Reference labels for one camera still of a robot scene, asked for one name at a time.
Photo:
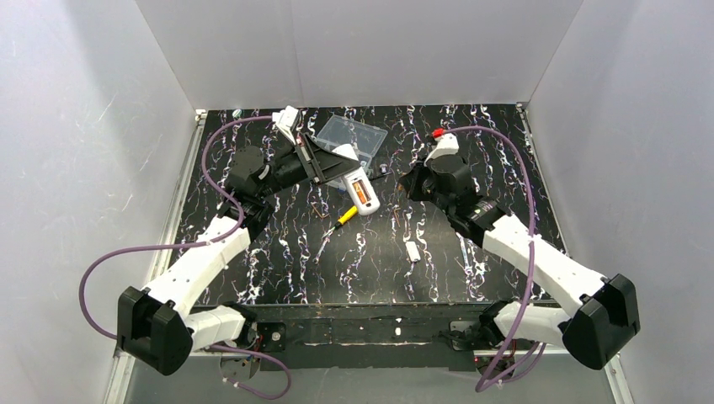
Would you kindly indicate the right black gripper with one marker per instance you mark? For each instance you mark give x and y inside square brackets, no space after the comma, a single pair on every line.
[412,185]

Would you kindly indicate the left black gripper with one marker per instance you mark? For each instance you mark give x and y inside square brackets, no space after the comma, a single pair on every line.
[311,159]

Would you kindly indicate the orange battery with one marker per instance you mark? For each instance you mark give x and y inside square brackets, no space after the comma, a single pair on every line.
[361,192]

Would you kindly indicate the white remote control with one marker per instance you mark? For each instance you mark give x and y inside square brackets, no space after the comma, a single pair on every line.
[354,175]

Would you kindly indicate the white battery cover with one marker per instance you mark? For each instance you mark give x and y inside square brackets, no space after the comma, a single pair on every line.
[412,252]

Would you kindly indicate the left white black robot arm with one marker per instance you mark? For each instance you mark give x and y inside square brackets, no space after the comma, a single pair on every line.
[158,324]

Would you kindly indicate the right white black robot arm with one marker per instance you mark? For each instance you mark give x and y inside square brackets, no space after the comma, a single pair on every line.
[596,316]

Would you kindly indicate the clear plastic parts organizer box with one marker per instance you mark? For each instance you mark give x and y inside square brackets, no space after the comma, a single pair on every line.
[366,140]

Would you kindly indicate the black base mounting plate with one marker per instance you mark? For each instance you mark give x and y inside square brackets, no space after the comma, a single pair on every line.
[379,336]

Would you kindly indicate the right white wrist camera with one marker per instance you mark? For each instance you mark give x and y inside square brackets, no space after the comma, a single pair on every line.
[445,144]

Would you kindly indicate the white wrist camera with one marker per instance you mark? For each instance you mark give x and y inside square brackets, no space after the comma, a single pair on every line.
[285,121]
[445,144]

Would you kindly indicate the yellow handled screwdriver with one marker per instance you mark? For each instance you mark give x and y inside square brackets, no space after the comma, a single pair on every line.
[344,218]

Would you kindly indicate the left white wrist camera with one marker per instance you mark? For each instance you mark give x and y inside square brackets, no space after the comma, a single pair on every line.
[285,121]

